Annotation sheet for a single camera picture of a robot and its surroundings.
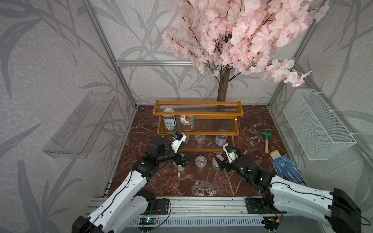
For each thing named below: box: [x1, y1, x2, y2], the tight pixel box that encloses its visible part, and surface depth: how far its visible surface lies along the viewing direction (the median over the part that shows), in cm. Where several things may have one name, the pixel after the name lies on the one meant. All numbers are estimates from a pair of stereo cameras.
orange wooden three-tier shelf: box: [153, 100, 244, 153], surface depth 87 cm
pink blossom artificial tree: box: [161, 0, 331, 102], surface depth 50 cm
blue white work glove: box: [269, 149, 304, 185], surface depth 88 cm
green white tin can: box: [162, 108, 177, 131], surface depth 83 cm
